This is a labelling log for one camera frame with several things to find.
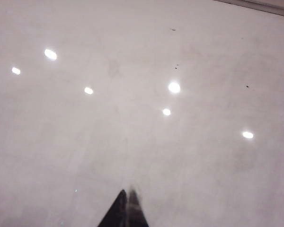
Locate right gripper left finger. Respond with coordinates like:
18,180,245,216
97,189,127,227

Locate white whiteboard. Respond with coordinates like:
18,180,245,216
0,0,284,227

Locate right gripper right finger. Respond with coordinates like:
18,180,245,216
127,185,150,227

